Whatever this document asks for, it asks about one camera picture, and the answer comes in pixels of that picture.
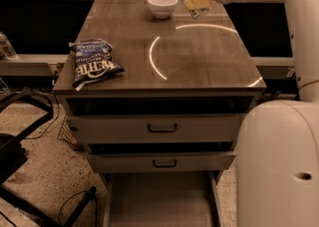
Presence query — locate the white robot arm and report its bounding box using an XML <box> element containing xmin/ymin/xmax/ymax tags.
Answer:
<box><xmin>185</xmin><ymin>0</ymin><xmax>319</xmax><ymax>227</ymax></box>

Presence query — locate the clear bottle at left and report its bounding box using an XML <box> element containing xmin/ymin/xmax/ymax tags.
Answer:
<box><xmin>0</xmin><ymin>32</ymin><xmax>19</xmax><ymax>60</ymax></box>

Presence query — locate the white ceramic bowl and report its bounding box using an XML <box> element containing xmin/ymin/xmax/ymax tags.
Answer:
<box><xmin>147</xmin><ymin>0</ymin><xmax>178</xmax><ymax>19</ymax></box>

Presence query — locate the blue chip bag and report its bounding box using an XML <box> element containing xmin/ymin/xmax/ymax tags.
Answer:
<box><xmin>69</xmin><ymin>39</ymin><xmax>125</xmax><ymax>91</ymax></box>

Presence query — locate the upper grey drawer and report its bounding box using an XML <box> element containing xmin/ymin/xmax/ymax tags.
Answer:
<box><xmin>67</xmin><ymin>114</ymin><xmax>240</xmax><ymax>144</ymax></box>

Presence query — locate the grey drawer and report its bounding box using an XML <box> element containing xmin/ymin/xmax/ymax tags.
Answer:
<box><xmin>67</xmin><ymin>114</ymin><xmax>240</xmax><ymax>144</ymax></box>
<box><xmin>88</xmin><ymin>151</ymin><xmax>235</xmax><ymax>173</ymax></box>

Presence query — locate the grey drawer cabinet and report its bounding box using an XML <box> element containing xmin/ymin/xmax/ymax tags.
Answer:
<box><xmin>53</xmin><ymin>0</ymin><xmax>267</xmax><ymax>227</ymax></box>

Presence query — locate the middle grey drawer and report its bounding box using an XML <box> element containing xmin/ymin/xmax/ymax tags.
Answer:
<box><xmin>88</xmin><ymin>151</ymin><xmax>235</xmax><ymax>173</ymax></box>

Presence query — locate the open bottom drawer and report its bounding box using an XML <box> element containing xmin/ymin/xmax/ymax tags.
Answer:
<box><xmin>103</xmin><ymin>171</ymin><xmax>224</xmax><ymax>227</ymax></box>

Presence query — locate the wire mesh basket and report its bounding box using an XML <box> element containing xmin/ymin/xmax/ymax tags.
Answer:
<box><xmin>58</xmin><ymin>116</ymin><xmax>83</xmax><ymax>151</ymax></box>

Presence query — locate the black floor cable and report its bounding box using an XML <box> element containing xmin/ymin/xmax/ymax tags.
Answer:
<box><xmin>57</xmin><ymin>190</ymin><xmax>99</xmax><ymax>227</ymax></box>

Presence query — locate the black chair frame left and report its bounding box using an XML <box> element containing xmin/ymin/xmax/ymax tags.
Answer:
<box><xmin>0</xmin><ymin>89</ymin><xmax>96</xmax><ymax>227</ymax></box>

